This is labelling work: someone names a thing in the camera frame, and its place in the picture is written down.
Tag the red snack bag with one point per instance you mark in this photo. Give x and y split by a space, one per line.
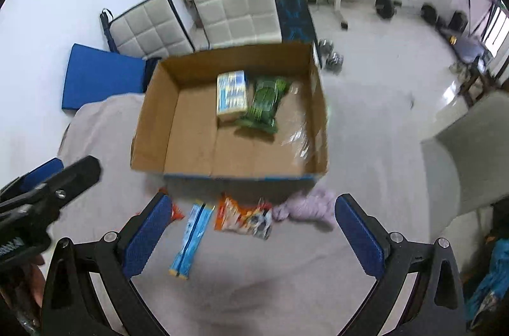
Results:
176 213

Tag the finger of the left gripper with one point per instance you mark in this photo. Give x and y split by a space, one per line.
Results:
40 174
46 200

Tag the blue foam mat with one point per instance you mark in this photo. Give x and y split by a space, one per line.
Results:
94 75

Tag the white quilted chair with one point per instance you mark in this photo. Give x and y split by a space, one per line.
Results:
239 22
151 29

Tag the white blue tissue pack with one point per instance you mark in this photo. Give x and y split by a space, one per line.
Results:
232 96

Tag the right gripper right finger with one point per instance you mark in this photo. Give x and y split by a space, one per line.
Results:
435 305

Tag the floor barbell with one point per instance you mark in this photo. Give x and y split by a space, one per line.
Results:
387 9

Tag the long blue snack packet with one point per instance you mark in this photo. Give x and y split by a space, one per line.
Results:
196 226

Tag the green snack bag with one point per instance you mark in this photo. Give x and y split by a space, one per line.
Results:
261 112

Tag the white quilted chair left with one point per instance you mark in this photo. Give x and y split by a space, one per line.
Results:
151 29

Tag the person left hand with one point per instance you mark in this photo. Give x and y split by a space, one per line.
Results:
35 278

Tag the blue patterned bench pad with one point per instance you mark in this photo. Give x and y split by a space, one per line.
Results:
296 23

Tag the lilac cloth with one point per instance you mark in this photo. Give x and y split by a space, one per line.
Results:
316 205

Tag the grey table cloth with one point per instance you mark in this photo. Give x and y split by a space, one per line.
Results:
304 279

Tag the white quilted chair right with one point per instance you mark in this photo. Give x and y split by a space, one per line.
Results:
239 22

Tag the open cardboard box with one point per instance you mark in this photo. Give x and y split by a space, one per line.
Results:
178 133

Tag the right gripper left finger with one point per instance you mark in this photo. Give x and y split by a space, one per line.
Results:
70 302

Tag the orange sunflower seed bag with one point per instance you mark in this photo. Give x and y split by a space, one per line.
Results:
255 221

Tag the dark wooden chair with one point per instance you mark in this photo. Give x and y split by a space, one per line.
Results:
477 73

